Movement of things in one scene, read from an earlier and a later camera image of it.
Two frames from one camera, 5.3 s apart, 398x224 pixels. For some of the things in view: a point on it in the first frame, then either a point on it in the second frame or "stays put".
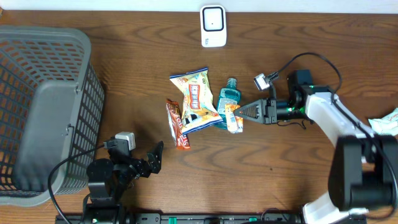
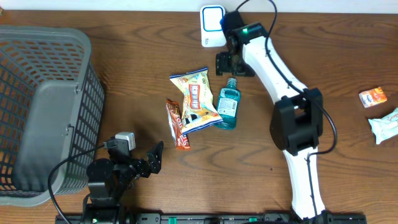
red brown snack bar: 175,122 stays put
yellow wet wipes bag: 199,110 stays put
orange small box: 235,123 -> 372,97
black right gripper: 265,111 -> 220,66
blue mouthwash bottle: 231,95 stays put
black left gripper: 153,164 stays put
